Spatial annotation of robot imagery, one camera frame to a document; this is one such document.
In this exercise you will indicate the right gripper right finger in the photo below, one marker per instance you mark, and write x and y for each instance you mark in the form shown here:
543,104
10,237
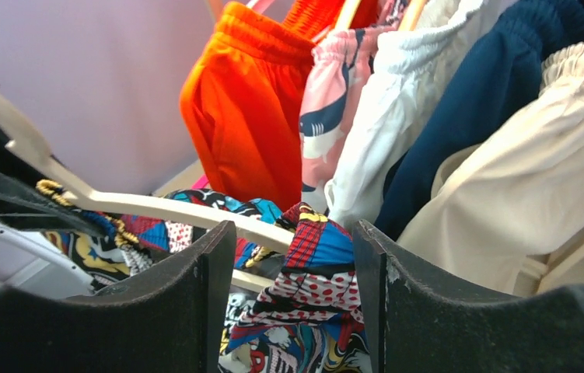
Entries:
420,318

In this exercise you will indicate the navy blue shorts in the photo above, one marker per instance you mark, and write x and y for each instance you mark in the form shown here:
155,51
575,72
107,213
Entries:
500,74

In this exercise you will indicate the wooden clothes rack frame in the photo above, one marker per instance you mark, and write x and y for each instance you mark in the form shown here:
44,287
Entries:
561,267

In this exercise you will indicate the orange shorts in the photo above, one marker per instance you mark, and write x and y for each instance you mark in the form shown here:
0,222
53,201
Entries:
242,99

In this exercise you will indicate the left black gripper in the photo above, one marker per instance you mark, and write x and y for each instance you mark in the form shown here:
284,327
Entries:
24,208

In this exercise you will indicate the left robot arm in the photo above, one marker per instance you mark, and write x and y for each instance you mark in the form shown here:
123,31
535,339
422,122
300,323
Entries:
27,259

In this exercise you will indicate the white shorts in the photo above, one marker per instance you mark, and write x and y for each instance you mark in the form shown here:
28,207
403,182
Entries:
410,73

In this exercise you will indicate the beige shorts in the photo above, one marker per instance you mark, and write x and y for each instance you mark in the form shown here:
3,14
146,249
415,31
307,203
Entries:
520,193

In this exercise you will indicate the pink plastic clip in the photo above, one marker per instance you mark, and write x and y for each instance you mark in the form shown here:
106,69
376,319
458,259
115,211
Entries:
201,183

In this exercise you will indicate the colourful comic print shorts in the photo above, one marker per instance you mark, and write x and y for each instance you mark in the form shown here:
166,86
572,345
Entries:
308,320

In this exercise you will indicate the pink patterned shorts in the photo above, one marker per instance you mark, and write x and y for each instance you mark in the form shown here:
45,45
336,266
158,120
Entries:
342,65

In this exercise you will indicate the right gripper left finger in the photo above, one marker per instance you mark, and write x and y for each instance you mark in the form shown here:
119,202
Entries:
168,318

